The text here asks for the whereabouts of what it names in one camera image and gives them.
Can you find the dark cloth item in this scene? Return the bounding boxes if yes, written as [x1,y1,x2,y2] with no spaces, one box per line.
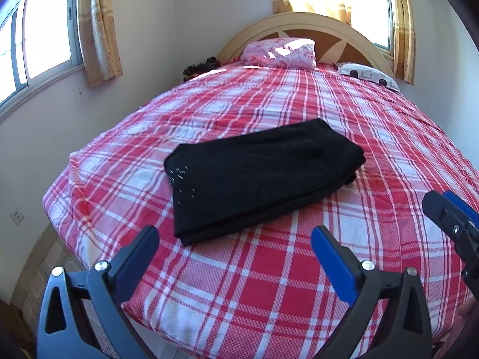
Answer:
[183,57,221,82]

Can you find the pink patterned pillow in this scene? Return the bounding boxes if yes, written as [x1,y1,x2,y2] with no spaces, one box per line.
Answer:
[241,38,318,70]

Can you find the black pants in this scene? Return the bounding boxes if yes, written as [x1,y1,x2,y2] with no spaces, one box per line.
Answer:
[164,118,366,247]

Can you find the red plaid bed sheet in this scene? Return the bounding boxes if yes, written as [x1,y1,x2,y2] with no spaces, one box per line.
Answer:
[42,60,479,359]

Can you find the large sliding window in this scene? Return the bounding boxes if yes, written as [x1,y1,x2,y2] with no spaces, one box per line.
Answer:
[0,0,85,116]

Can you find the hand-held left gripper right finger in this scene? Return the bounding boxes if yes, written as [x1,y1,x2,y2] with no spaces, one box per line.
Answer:
[311,226,433,359]

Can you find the person's right hand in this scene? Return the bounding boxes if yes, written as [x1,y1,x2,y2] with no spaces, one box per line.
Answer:
[458,299,479,318]

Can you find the white black-patterned pillow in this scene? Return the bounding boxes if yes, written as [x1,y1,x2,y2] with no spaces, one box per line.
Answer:
[336,62,400,92]

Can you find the small window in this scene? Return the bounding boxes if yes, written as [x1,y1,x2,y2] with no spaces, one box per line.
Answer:
[348,0,395,51]

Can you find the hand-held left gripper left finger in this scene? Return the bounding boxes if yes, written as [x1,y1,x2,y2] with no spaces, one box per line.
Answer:
[36,225,161,359]

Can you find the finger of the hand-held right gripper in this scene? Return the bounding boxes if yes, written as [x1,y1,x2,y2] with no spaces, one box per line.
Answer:
[423,191,476,258]
[443,191,479,229]

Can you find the arched wooden headboard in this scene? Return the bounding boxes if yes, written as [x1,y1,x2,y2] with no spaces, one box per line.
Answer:
[217,12,395,79]

